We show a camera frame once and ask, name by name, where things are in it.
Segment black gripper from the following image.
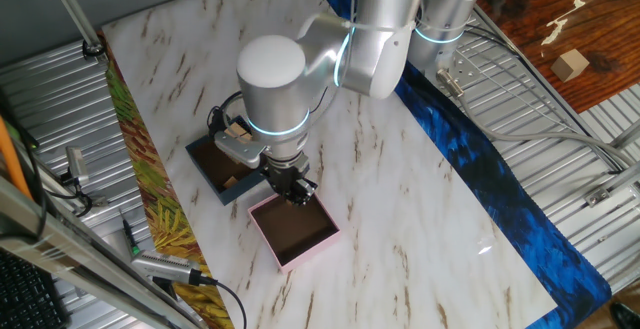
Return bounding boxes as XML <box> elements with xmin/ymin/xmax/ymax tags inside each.
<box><xmin>260</xmin><ymin>161</ymin><xmax>319</xmax><ymax>208</ymax></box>

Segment pink cardboard box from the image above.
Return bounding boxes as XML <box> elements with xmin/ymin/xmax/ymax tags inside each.
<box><xmin>247</xmin><ymin>193</ymin><xmax>343</xmax><ymax>276</ymax></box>

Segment dark blue cardboard box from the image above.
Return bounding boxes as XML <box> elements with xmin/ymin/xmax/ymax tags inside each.
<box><xmin>184</xmin><ymin>115</ymin><xmax>270</xmax><ymax>206</ymax></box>

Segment large wooden cube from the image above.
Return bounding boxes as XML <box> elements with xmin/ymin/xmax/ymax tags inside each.
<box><xmin>223</xmin><ymin>121</ymin><xmax>253</xmax><ymax>145</ymax></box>

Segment white marble pattern mat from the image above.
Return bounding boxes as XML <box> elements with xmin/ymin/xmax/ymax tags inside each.
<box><xmin>101</xmin><ymin>0</ymin><xmax>559</xmax><ymax>329</ymax></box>

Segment yellow green painted cloth strip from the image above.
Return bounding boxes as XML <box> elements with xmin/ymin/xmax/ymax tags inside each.
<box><xmin>98</xmin><ymin>31</ymin><xmax>236</xmax><ymax>329</ymax></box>

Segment blue painted cloth strip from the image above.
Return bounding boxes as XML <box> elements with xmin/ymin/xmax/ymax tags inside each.
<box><xmin>304</xmin><ymin>0</ymin><xmax>613</xmax><ymax>329</ymax></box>

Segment black rod base knob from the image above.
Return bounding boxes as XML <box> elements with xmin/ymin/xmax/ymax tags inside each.
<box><xmin>81</xmin><ymin>39</ymin><xmax>107</xmax><ymax>62</ymax></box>

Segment orange pole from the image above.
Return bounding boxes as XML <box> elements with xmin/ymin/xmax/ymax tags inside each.
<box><xmin>0</xmin><ymin>115</ymin><xmax>34</xmax><ymax>201</ymax></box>

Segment black keyboard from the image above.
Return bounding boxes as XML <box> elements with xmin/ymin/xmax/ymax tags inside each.
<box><xmin>0</xmin><ymin>247</ymin><xmax>70</xmax><ymax>329</ymax></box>

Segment grey metal rod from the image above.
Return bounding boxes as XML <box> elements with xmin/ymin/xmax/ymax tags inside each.
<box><xmin>42</xmin><ymin>0</ymin><xmax>104</xmax><ymax>50</ymax></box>

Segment brown wood pattern board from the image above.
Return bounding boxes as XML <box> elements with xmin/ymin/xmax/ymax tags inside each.
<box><xmin>474</xmin><ymin>0</ymin><xmax>640</xmax><ymax>115</ymax></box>

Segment black shoe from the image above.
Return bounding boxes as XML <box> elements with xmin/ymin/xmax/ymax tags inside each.
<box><xmin>611</xmin><ymin>299</ymin><xmax>640</xmax><ymax>329</ymax></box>

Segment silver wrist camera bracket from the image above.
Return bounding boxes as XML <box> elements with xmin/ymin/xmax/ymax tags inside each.
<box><xmin>213</xmin><ymin>131</ymin><xmax>268</xmax><ymax>170</ymax></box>

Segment black camera cable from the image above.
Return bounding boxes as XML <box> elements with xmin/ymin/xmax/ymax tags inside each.
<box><xmin>197</xmin><ymin>272</ymin><xmax>249</xmax><ymax>329</ymax></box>

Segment silver ribbed camera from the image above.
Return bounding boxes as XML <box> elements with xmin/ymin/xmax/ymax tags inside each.
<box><xmin>130</xmin><ymin>249</ymin><xmax>202</xmax><ymax>286</ymax></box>

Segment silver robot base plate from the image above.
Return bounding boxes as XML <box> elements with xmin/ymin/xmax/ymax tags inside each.
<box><xmin>424</xmin><ymin>43</ymin><xmax>485</xmax><ymax>90</ymax></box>

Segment aluminium frame beam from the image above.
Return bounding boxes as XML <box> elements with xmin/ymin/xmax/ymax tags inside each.
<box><xmin>0</xmin><ymin>174</ymin><xmax>204</xmax><ymax>329</ymax></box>

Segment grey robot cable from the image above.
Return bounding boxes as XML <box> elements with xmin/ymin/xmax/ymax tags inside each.
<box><xmin>435</xmin><ymin>67</ymin><xmax>637</xmax><ymax>170</ymax></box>

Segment aluminium rail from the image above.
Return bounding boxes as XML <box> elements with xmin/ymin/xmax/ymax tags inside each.
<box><xmin>583</xmin><ymin>161</ymin><xmax>640</xmax><ymax>208</ymax></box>
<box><xmin>607</xmin><ymin>117</ymin><xmax>640</xmax><ymax>151</ymax></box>

